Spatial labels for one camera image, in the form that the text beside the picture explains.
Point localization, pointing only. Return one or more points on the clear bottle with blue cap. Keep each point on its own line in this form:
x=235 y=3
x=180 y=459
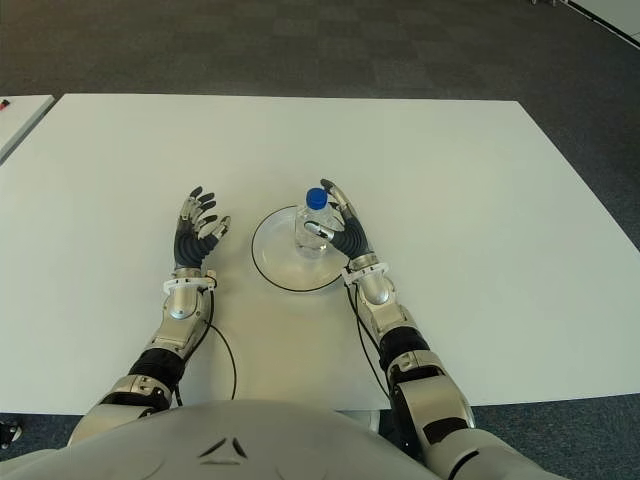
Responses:
x=315 y=225

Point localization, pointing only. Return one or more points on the grey robot torso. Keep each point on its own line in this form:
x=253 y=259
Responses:
x=250 y=445

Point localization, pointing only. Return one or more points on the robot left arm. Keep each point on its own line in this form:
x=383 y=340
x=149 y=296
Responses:
x=165 y=345

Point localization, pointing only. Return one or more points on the white side table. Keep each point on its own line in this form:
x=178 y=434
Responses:
x=20 y=125

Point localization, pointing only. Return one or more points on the white plate with black rim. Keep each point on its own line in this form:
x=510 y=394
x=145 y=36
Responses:
x=275 y=260

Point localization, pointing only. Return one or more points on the white furniture edge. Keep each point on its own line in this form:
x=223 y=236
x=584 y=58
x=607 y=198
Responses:
x=615 y=17

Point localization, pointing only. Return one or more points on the black stand with caster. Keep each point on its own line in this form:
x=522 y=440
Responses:
x=10 y=431

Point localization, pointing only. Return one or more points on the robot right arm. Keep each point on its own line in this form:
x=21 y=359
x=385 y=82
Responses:
x=405 y=360

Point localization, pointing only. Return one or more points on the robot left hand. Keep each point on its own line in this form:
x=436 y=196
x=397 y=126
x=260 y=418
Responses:
x=192 y=245

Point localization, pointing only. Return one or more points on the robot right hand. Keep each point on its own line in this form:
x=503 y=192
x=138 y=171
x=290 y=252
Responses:
x=352 y=235

